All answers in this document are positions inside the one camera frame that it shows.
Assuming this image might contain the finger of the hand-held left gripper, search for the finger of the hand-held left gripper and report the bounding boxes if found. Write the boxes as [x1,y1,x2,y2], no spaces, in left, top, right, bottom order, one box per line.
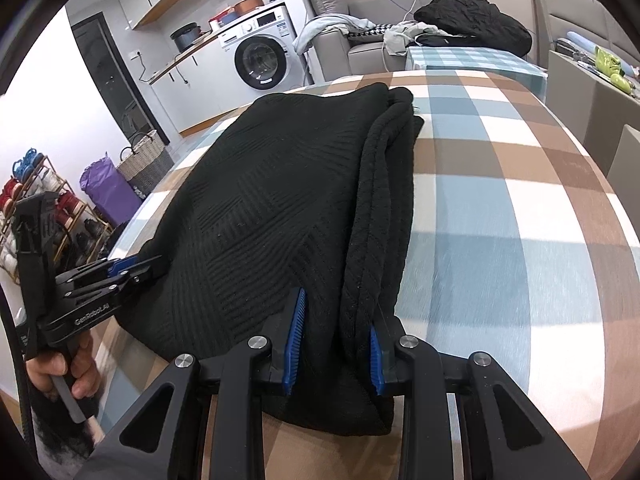
[54,256,142,289]
[64,254,169,304]

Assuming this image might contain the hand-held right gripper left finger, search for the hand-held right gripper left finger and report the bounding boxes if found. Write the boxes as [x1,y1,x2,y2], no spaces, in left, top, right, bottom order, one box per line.
[102,287,308,480]

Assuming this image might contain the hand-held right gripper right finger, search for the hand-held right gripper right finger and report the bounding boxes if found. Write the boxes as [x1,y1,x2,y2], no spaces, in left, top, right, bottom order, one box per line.
[369,317,591,480]

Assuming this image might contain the black knit sweater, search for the black knit sweater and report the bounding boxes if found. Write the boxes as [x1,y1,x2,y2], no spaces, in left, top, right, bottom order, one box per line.
[117,84,426,437]

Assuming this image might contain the person's left forearm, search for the person's left forearm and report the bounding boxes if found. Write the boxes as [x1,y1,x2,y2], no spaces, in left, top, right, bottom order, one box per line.
[0,395,108,480]

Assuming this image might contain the person's left hand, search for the person's left hand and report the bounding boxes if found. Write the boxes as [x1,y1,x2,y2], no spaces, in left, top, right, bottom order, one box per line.
[25,332,101,402]

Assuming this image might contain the metal shoe rack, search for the metal shoe rack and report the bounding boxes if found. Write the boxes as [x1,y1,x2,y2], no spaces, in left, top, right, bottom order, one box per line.
[0,155,113,281]

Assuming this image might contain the purple bag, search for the purple bag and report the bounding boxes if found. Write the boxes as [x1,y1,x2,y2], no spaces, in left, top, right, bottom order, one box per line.
[80,156,143,226]

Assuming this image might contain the woven laundry basket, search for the woven laundry basket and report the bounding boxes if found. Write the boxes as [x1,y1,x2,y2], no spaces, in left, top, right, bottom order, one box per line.
[116,130,176,196]

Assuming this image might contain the white lower cabinets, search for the white lower cabinets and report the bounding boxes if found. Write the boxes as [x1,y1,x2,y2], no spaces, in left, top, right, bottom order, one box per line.
[147,35,241,136]

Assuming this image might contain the plaid blanket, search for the plaid blanket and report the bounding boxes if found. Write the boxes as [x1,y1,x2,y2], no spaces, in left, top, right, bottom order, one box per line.
[92,69,640,480]

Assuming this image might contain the dark glass door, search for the dark glass door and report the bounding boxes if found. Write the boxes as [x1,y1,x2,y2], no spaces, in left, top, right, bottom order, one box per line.
[70,14,156,136]

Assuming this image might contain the black cooking pot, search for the black cooking pot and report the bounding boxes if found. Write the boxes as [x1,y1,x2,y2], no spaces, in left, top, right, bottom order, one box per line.
[170,21,201,52]

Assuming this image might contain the white washing machine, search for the white washing machine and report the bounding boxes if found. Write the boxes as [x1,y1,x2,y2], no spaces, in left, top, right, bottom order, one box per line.
[216,4,307,92]

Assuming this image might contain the grey sofa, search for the grey sofa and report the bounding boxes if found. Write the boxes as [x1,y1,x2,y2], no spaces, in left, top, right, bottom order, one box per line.
[305,0,533,78]

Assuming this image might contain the light blue throw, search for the light blue throw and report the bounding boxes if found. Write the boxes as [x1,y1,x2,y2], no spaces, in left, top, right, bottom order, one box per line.
[292,14,376,53]

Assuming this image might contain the houndstooth cushion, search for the houndstooth cushion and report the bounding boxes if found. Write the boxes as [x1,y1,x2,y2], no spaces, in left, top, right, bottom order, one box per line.
[347,24,388,40]

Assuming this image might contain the beige side cabinet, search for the beige side cabinet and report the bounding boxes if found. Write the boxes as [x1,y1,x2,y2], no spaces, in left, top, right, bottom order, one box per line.
[605,124,640,231]
[545,50,640,126]

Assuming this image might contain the pale grey garment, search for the pale grey garment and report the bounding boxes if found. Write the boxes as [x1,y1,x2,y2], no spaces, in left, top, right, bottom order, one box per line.
[382,21,426,56]

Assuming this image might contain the blue checked table cover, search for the blue checked table cover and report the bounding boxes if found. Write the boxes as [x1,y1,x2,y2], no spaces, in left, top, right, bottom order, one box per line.
[405,46,548,96]

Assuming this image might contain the black quilted jacket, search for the black quilted jacket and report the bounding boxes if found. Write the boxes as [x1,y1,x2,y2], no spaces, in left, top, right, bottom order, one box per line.
[414,0,532,56]

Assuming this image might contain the blue pillow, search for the blue pillow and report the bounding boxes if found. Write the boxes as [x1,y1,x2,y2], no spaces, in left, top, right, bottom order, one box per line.
[567,31,613,53]

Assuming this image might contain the beige padded headboard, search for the beige padded headboard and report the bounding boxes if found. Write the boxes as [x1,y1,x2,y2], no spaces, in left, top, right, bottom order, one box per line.
[530,0,640,68]

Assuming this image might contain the black cable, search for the black cable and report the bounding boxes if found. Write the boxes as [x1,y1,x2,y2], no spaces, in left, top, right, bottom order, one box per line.
[0,290,40,466]

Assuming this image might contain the white charging cable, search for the white charging cable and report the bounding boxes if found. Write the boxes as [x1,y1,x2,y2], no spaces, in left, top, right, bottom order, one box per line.
[382,0,421,73]

